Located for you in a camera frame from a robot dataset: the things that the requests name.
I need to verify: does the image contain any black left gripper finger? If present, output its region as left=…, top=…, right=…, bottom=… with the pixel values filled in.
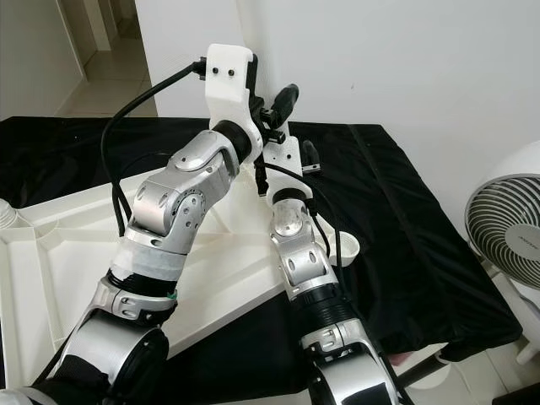
left=274, top=83, right=301, bottom=127

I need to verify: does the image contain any white plastic children table top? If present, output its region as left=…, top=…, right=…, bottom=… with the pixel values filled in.
left=0, top=156, right=362, bottom=399

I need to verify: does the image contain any black tablecloth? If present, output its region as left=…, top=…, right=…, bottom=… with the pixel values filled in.
left=0, top=116, right=524, bottom=405

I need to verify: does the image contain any white round floor fan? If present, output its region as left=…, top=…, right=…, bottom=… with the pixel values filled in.
left=464, top=152, right=540, bottom=364

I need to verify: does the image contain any red round stool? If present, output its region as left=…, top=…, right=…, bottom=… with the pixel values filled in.
left=388, top=348, right=452, bottom=389

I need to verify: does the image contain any black floor stand base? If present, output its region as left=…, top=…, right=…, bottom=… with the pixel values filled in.
left=515, top=342, right=540, bottom=365

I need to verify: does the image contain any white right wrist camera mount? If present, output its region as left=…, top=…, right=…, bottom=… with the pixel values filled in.
left=262, top=138, right=305, bottom=202

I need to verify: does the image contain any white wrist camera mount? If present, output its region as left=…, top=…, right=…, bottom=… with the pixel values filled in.
left=207, top=42, right=258, bottom=140
left=262, top=138, right=305, bottom=202

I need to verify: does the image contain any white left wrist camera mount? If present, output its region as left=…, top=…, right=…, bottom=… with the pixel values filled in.
left=207, top=42, right=258, bottom=140

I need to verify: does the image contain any black left gripper power cable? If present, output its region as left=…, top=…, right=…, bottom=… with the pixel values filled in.
left=108, top=150, right=186, bottom=239

